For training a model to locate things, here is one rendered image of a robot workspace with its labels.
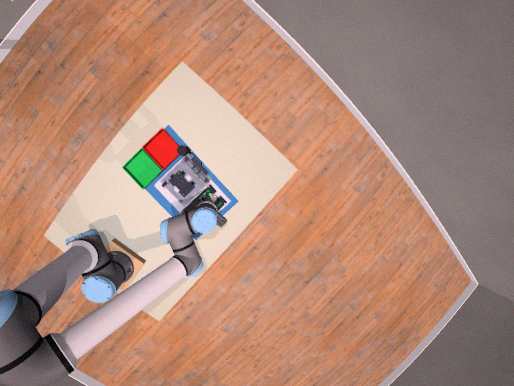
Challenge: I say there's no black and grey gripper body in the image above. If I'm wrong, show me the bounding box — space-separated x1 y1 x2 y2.
194 193 218 207

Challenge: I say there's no green bin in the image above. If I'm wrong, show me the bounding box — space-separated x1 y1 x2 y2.
122 148 163 189

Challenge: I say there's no red bin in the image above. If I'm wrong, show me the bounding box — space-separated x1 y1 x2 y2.
142 128 179 170

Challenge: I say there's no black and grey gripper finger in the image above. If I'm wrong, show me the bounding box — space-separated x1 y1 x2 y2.
209 193 220 205

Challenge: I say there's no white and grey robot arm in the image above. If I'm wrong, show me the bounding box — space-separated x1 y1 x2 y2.
0 201 228 386

